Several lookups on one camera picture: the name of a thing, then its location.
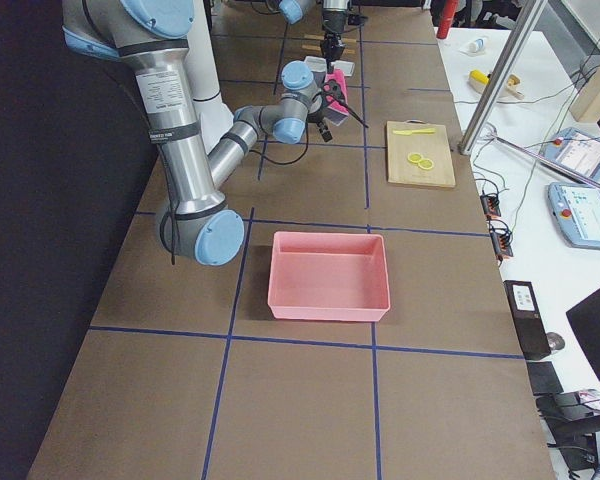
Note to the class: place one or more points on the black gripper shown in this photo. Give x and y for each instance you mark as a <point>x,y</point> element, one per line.
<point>332,22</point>
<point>328,90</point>

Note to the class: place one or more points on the pink sponge cloth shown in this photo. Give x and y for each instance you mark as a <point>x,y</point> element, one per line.
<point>336,97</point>

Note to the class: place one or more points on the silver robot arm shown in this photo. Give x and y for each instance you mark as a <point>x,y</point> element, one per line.
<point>334,20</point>
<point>199,140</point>

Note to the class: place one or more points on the white rack tray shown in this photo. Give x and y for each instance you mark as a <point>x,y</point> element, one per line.
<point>319,64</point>

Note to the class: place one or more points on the lemon slice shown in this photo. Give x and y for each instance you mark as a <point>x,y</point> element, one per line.
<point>414,157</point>
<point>426,164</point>

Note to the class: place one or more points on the yellow plastic knife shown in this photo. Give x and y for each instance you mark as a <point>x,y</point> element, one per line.
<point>409,132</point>

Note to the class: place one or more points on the wooden cutting board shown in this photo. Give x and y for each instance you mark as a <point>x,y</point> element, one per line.
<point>435,147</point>

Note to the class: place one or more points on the red bottle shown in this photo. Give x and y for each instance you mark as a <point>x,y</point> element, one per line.
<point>446,18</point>

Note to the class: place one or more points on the pink plastic bin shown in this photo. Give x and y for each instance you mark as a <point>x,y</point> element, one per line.
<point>328,277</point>

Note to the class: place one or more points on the white tube bottle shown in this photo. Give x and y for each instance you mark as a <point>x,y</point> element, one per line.
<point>475,47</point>

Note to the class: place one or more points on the black power box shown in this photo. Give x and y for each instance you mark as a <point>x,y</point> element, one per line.
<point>527,319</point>

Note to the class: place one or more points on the blue teach pendant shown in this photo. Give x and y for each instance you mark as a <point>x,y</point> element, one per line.
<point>576,211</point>
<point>575,150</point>

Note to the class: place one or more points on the aluminium frame post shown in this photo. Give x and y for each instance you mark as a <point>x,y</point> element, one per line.
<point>516,41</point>

